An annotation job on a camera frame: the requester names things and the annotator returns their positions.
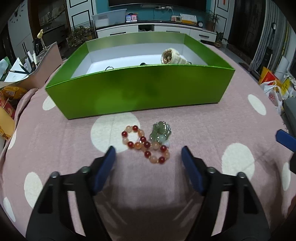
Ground red orange bead bracelet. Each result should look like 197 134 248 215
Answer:
121 124 171 165

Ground white plastic shopping bag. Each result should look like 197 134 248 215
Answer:
260 80 283 115

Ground red yellow gift bag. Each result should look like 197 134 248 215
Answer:
259 67 282 87

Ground pink polka dot tablecloth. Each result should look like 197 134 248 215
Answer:
1 57 295 240

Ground yellow bear carton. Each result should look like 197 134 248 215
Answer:
0 107 15 141

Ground floor potted plant right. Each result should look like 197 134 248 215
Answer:
214 32 228 48

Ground potted plant on cabinet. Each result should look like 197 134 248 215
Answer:
206 10 219 32

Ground small black alarm clock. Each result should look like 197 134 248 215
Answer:
197 21 204 28

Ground green cardboard box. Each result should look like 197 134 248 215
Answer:
46 32 235 120

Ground yellow white box on cabinet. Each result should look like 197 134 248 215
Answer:
180 14 197 25

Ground potted green plant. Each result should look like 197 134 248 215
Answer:
67 26 95 47

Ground clear plastic storage bin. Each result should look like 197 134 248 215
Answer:
92 9 127 28

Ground black television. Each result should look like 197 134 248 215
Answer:
108 0 207 11

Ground green jade charm bracelet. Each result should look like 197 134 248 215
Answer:
149 120 173 148

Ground wall clock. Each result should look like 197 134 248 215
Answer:
10 4 23 23

